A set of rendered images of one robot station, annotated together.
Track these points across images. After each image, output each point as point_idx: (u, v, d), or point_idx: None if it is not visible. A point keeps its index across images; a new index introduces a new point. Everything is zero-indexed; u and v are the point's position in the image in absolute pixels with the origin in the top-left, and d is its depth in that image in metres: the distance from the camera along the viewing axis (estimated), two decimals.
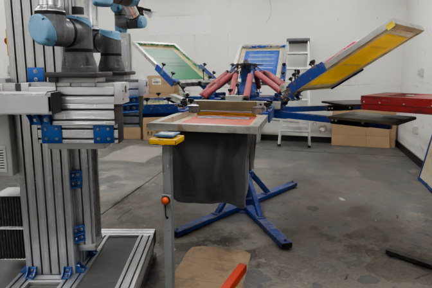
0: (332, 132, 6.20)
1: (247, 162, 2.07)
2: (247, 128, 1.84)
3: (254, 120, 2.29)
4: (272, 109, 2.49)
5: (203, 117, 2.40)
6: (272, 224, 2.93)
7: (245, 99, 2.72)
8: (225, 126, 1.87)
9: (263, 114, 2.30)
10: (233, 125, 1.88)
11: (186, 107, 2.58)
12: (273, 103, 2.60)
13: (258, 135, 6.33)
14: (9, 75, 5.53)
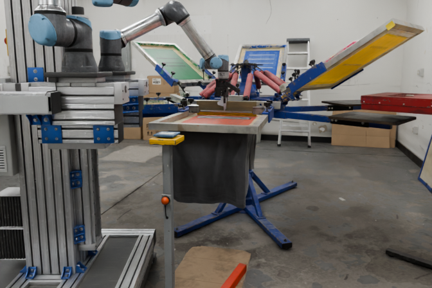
0: (332, 132, 6.20)
1: (247, 162, 2.07)
2: (247, 128, 1.84)
3: (254, 120, 2.29)
4: (272, 109, 2.49)
5: (203, 117, 2.40)
6: (272, 224, 2.93)
7: (245, 99, 2.72)
8: (225, 126, 1.87)
9: (263, 114, 2.30)
10: (233, 125, 1.88)
11: (186, 107, 2.58)
12: (273, 103, 2.60)
13: (258, 135, 6.33)
14: (9, 75, 5.53)
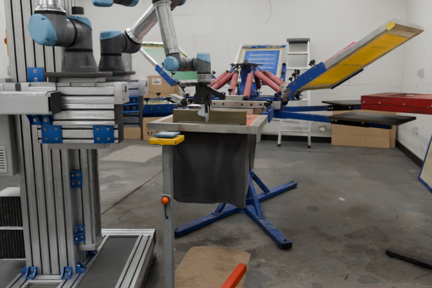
0: (332, 132, 6.20)
1: (247, 162, 2.07)
2: (247, 128, 1.84)
3: (254, 120, 2.29)
4: (272, 109, 2.49)
5: None
6: (272, 224, 2.93)
7: (245, 99, 2.72)
8: (225, 126, 1.87)
9: (263, 114, 2.30)
10: (233, 125, 1.88)
11: (186, 107, 2.58)
12: (273, 103, 2.60)
13: (258, 135, 6.33)
14: (9, 75, 5.53)
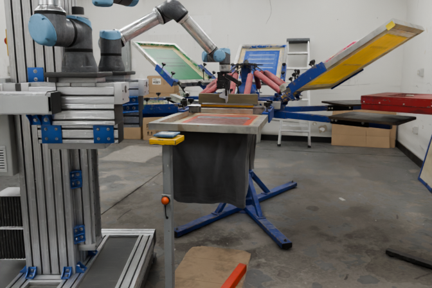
0: (332, 132, 6.20)
1: (247, 162, 2.07)
2: (247, 128, 1.84)
3: (254, 120, 2.29)
4: (272, 109, 2.49)
5: (203, 117, 2.40)
6: (272, 224, 2.93)
7: None
8: (225, 126, 1.87)
9: (263, 114, 2.30)
10: (233, 125, 1.88)
11: (186, 107, 2.58)
12: (273, 103, 2.60)
13: (258, 135, 6.33)
14: (9, 75, 5.53)
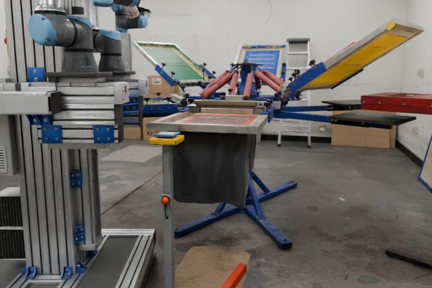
0: (332, 132, 6.20)
1: (247, 162, 2.07)
2: (247, 128, 1.84)
3: (254, 120, 2.29)
4: (272, 109, 2.49)
5: (203, 117, 2.40)
6: (272, 224, 2.93)
7: (245, 99, 2.72)
8: (225, 126, 1.87)
9: (263, 114, 2.30)
10: (233, 125, 1.88)
11: (186, 107, 2.58)
12: (273, 103, 2.60)
13: (258, 135, 6.33)
14: (9, 75, 5.53)
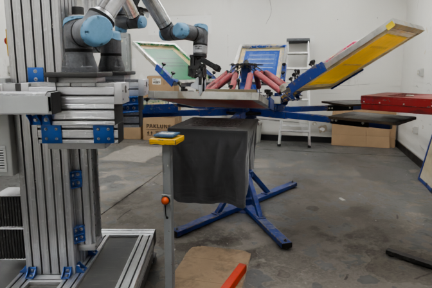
0: (332, 132, 6.20)
1: (247, 162, 2.07)
2: (248, 94, 1.82)
3: None
4: (272, 100, 2.48)
5: None
6: (272, 224, 2.93)
7: None
8: (225, 93, 1.85)
9: None
10: None
11: None
12: (273, 98, 2.60)
13: (258, 135, 6.33)
14: (9, 75, 5.53)
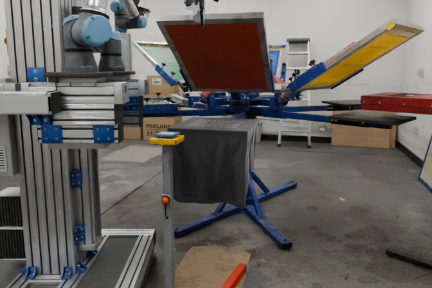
0: (332, 132, 6.20)
1: (247, 162, 2.07)
2: (253, 13, 1.89)
3: None
4: (274, 79, 2.51)
5: None
6: (272, 224, 2.93)
7: None
8: (231, 13, 1.92)
9: None
10: None
11: None
12: (274, 85, 2.63)
13: (258, 135, 6.33)
14: (9, 75, 5.53)
